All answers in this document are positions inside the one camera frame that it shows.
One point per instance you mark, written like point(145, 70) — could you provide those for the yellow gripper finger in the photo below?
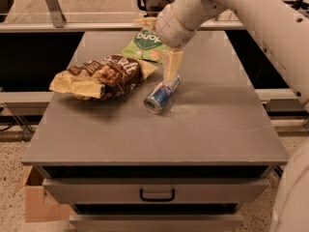
point(145, 22)
point(171, 60)

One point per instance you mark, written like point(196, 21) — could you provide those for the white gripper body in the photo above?
point(171, 27)

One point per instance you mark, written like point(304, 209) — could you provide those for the silver blue redbull can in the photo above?
point(161, 94)

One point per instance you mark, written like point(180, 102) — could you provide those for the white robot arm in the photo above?
point(284, 34)

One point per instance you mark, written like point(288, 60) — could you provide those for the green snack bag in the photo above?
point(146, 45)

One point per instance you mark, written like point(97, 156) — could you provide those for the brown yellow chip bag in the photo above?
point(109, 78)

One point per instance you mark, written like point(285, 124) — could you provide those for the grey drawer cabinet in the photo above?
point(214, 126)

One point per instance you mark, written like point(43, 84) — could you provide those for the black office chair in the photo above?
point(298, 4)

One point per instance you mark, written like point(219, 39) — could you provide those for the upper grey drawer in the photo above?
point(126, 191)

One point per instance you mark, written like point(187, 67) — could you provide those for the grey drawer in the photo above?
point(157, 223)
point(126, 191)

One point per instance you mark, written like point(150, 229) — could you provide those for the lower grey drawer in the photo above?
point(157, 223)

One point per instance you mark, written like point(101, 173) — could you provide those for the brown cardboard box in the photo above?
point(39, 204)

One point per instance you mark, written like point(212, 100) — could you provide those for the metal railing frame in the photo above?
point(83, 15)

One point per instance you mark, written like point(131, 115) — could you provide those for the black drawer handle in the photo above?
point(157, 196)

